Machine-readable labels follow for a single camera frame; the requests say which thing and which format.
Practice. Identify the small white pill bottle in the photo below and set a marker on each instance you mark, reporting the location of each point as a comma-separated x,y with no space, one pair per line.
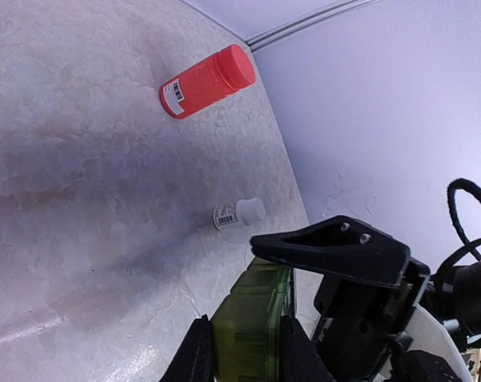
242,213

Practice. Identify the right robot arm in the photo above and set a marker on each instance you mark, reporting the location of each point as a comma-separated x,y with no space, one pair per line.
446,322

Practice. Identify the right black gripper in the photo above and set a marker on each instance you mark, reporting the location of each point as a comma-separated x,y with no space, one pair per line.
370,289

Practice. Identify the red pill bottle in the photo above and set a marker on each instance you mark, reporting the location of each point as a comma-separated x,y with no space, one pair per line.
209,81

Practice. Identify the right aluminium frame post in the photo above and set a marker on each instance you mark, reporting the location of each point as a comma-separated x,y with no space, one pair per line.
306,21

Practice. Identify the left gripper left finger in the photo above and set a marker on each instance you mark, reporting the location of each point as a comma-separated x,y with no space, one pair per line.
193,361

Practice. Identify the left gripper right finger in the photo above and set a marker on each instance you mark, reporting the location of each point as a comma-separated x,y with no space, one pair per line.
299,360

